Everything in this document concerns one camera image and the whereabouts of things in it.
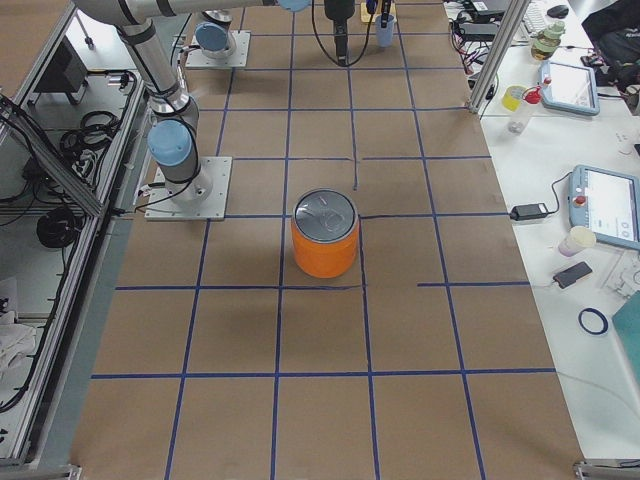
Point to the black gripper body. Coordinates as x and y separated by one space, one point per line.
385 16
335 15

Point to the light blue plastic cup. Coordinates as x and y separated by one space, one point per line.
384 30

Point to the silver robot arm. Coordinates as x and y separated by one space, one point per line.
172 141
215 38

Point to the white paper cup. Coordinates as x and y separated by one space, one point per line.
579 238

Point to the yellow lidded jar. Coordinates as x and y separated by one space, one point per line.
512 97

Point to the green glass tea bottle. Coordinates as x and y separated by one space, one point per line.
547 41

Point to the far teach pendant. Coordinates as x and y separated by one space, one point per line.
569 88

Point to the teach pendant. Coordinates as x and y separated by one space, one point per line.
607 203
569 88

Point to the orange cylindrical container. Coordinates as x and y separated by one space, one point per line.
324 228

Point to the black power adapter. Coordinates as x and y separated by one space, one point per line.
526 212

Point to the near teach pendant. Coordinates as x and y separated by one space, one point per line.
607 203

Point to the black smartphone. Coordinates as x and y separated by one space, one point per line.
569 276

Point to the aluminium frame post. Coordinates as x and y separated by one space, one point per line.
508 27

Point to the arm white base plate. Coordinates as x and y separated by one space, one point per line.
205 198
234 54

